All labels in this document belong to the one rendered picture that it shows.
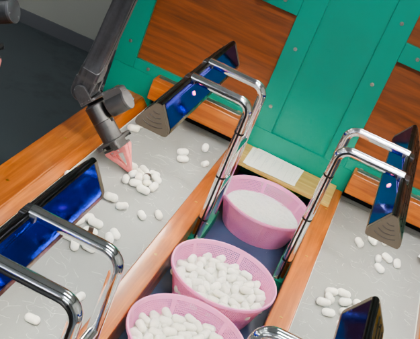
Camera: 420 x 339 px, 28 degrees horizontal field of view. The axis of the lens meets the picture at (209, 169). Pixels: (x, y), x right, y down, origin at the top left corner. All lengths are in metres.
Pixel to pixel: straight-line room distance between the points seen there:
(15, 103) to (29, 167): 2.03
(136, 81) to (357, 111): 0.71
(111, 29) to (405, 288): 1.05
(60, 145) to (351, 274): 0.85
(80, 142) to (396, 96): 0.94
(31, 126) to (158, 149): 1.57
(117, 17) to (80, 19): 2.80
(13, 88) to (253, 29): 1.97
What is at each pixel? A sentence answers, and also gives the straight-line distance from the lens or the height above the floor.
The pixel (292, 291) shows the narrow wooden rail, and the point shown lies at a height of 0.77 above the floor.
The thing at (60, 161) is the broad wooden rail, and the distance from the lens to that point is 2.22.
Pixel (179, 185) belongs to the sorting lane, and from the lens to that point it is 2.35.
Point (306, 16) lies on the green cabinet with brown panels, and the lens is 2.53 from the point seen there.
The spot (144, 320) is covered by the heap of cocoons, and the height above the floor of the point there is 0.74.
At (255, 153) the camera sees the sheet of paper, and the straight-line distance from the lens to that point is 2.62.
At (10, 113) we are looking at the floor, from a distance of 4.06.
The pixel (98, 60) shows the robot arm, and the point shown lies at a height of 1.01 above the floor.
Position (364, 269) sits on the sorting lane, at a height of 0.74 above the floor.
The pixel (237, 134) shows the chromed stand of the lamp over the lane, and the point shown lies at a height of 1.03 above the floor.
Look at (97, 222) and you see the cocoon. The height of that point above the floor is 0.76.
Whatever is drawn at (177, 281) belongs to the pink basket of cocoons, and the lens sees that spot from 1.96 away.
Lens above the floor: 1.84
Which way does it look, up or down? 26 degrees down
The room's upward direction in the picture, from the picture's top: 22 degrees clockwise
